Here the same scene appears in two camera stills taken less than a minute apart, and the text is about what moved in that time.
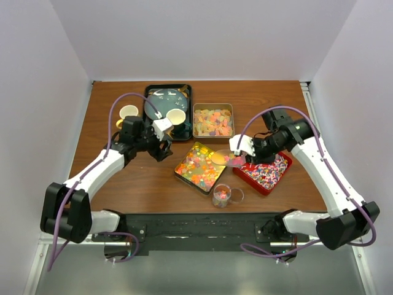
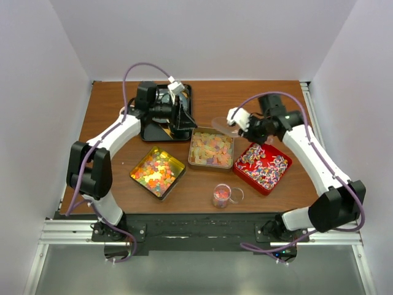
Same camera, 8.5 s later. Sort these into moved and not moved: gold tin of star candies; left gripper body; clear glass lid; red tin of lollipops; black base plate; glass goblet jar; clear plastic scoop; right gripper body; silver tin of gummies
Moved: clear plastic scoop; silver tin of gummies; left gripper body; gold tin of star candies; right gripper body
Not moved: black base plate; clear glass lid; red tin of lollipops; glass goblet jar
